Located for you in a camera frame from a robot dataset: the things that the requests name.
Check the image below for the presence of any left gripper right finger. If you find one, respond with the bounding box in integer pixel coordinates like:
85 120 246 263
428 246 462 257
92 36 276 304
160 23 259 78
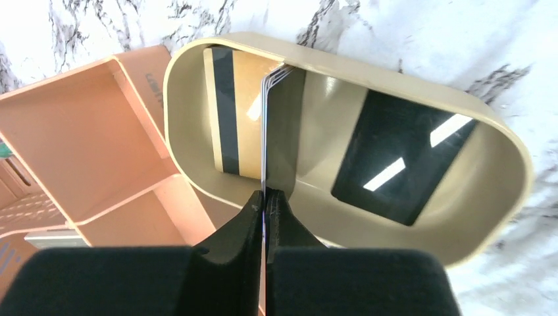
265 189 460 315

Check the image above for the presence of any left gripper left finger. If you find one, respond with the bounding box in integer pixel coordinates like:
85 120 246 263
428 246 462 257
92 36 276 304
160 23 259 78
1 191 265 315

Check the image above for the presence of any gold credit card black stripe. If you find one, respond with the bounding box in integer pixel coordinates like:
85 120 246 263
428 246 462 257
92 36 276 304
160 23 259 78
203 45 283 179

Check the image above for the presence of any black card in tray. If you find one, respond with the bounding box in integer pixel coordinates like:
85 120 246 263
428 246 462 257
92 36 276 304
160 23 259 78
331 90 477 226

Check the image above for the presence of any stack of credit cards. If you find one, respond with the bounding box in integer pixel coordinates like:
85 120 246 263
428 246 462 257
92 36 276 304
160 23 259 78
261 65 306 197

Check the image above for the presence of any orange plastic file organizer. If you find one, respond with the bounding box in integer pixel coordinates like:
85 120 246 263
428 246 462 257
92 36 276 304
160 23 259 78
1 46 217 301

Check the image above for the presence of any beige oval tray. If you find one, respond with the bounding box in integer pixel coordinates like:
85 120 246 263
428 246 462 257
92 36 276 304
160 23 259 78
163 32 534 265

